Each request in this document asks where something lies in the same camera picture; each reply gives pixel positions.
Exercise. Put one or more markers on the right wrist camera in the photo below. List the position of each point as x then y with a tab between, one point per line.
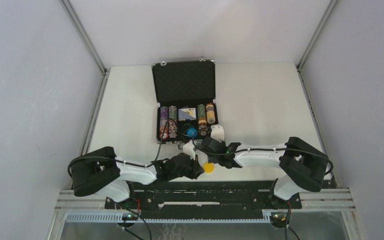
217	133

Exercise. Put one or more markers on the shrink-wrapped blue chip stack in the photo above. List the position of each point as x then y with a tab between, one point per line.
163	123

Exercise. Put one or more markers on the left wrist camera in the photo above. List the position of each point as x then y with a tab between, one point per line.
189	149

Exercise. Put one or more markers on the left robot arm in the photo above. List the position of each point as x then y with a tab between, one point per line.
104	173

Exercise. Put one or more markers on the left aluminium frame post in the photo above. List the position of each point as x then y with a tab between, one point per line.
58	219

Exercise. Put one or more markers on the circuit board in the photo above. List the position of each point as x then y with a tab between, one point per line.
130	217
279	217

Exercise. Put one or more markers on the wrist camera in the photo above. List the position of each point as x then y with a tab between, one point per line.
217	133
189	149

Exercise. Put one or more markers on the right circuit board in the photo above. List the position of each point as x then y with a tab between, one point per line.
279	217

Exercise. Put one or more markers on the playing card deck box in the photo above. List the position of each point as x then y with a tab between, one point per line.
187	114

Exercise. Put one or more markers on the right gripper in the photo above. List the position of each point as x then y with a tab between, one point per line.
212	160

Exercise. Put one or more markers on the black aluminium poker case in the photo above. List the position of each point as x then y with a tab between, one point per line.
184	84

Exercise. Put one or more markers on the right aluminium frame post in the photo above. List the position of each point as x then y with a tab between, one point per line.
351	219

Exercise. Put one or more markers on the blue round button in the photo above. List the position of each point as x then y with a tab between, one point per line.
192	133

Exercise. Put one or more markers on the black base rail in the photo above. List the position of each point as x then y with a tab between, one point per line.
207	200

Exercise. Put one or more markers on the red five poker chip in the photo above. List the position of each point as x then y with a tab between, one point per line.
164	135

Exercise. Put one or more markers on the yellow round button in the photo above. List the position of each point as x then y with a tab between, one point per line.
208	167

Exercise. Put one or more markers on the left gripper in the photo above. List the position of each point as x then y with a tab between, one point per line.
196	169

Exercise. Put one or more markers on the yellow chip stack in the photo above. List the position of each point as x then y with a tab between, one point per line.
210	113

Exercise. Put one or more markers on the left circuit board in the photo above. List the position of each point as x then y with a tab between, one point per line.
130	217

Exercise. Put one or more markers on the aluminium frame post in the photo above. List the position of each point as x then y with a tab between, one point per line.
351	219
58	219

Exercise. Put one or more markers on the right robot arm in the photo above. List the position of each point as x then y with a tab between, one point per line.
304	166

